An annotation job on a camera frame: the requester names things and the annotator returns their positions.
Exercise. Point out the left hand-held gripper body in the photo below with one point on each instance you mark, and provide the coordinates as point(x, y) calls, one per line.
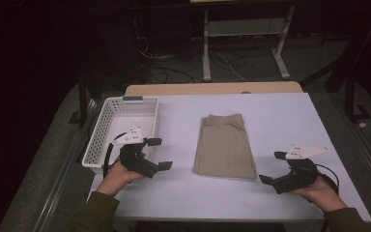
point(135, 159)

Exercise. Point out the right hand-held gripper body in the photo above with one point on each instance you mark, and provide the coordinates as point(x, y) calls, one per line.
point(294, 179)

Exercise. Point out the white perforated plastic basket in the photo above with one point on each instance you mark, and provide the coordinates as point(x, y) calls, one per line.
point(116, 117)

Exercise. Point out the beige pants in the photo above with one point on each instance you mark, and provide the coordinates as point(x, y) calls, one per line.
point(224, 148)

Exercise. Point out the person's left hand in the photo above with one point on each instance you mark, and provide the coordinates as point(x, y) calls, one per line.
point(117, 179)

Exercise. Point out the person's right hand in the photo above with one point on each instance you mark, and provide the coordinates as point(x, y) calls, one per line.
point(323, 193)

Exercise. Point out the light wooden table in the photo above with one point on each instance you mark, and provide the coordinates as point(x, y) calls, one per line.
point(212, 88)

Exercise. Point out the small white round object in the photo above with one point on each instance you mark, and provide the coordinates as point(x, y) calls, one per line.
point(362, 125)

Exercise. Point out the grey metal desk frame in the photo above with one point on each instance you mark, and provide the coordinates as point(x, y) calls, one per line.
point(206, 48)

